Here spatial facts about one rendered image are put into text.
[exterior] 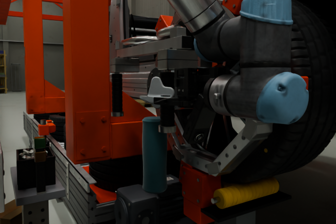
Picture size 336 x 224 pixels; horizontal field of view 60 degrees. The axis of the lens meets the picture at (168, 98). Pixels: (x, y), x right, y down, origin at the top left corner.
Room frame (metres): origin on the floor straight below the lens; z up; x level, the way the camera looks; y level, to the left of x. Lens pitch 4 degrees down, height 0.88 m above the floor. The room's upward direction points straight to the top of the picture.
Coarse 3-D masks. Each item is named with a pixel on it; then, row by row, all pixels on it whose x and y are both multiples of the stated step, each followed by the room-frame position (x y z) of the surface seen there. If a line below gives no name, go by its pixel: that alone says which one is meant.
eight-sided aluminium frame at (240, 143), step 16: (176, 16) 1.05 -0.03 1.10; (176, 128) 1.13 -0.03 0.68; (256, 128) 0.73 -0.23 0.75; (176, 144) 1.06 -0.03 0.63; (240, 144) 0.78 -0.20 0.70; (256, 144) 0.79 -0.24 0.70; (192, 160) 0.97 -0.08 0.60; (208, 160) 0.90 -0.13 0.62; (224, 160) 0.83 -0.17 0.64; (240, 160) 0.84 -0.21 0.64
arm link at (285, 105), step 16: (240, 80) 0.46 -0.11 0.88; (256, 80) 0.43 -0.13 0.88; (272, 80) 0.41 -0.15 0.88; (288, 80) 0.40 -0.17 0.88; (224, 96) 0.48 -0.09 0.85; (240, 96) 0.45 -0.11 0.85; (256, 96) 0.42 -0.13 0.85; (272, 96) 0.40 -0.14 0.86; (288, 96) 0.40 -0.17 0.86; (304, 96) 0.42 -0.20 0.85; (240, 112) 0.46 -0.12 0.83; (256, 112) 0.43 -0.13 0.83; (272, 112) 0.40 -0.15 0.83; (288, 112) 0.40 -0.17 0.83
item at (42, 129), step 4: (48, 120) 2.49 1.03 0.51; (48, 124) 2.40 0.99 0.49; (52, 124) 2.37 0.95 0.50; (40, 128) 2.24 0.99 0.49; (44, 128) 2.25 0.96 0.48; (48, 128) 2.27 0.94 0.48; (52, 128) 2.32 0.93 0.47; (40, 132) 2.24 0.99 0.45; (44, 132) 2.25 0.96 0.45; (48, 132) 2.27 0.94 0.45
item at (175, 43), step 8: (160, 40) 0.77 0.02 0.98; (168, 40) 0.74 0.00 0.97; (176, 40) 0.70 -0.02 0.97; (184, 40) 0.69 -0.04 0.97; (128, 48) 0.95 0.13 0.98; (136, 48) 0.90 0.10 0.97; (144, 48) 0.85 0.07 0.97; (152, 48) 0.81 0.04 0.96; (160, 48) 0.77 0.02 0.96; (176, 48) 0.71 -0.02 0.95; (184, 48) 0.69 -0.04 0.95; (120, 56) 1.01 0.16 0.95; (128, 56) 0.96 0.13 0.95; (136, 56) 0.96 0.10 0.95
